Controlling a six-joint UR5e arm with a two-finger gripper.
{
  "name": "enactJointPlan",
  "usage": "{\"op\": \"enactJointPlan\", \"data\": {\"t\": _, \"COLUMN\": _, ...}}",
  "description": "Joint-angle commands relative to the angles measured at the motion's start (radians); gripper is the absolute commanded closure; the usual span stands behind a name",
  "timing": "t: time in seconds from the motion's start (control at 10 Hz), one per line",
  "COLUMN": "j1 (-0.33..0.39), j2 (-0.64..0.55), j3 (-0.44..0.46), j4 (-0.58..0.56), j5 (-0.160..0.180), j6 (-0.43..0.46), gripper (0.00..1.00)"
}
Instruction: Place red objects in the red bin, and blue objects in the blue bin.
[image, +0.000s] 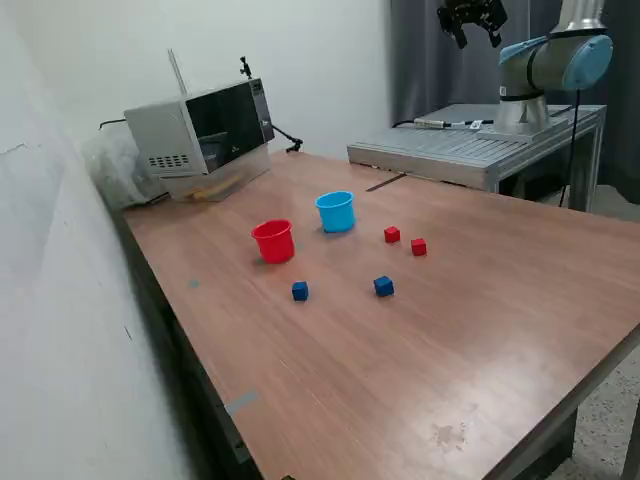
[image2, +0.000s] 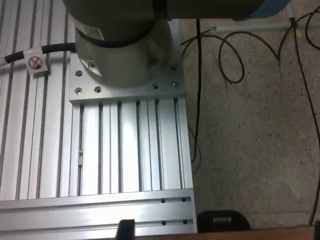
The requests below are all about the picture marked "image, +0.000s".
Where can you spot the dark grey curtain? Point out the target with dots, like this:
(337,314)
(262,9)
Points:
(425,65)

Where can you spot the red cube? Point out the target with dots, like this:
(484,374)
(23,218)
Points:
(392,235)
(419,247)

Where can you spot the aluminium robot stand table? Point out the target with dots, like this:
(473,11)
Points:
(440,150)

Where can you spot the silver blue-capped robot arm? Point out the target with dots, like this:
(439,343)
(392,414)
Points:
(545,60)

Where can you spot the blue cube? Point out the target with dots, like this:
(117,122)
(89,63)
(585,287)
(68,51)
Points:
(384,286)
(300,291)

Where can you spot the long grey tape strip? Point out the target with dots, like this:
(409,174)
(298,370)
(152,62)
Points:
(241,402)

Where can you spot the red plastic cup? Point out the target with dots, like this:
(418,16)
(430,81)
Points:
(274,245)

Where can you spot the clear acrylic riser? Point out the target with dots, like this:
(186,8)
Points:
(250,167)

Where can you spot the clear plastic bag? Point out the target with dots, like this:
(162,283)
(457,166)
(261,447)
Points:
(115,170)

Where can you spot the dark flat strip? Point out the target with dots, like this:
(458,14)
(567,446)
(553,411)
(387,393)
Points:
(385,182)

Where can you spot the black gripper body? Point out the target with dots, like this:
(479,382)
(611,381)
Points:
(472,10)

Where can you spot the small black camera mount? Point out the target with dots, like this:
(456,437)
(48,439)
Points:
(245,67)

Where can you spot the wooden sticks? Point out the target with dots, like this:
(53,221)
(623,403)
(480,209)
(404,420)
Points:
(210,190)

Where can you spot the dark metal table frame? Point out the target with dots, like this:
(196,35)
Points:
(550,447)

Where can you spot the blue plastic cup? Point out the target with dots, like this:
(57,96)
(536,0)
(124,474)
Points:
(337,217)

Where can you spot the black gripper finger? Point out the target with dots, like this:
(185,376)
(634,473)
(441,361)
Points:
(494,36)
(461,37)

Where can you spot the thin white rod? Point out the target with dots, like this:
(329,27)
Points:
(178,75)

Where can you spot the silver microwave oven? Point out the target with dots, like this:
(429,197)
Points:
(165,130)

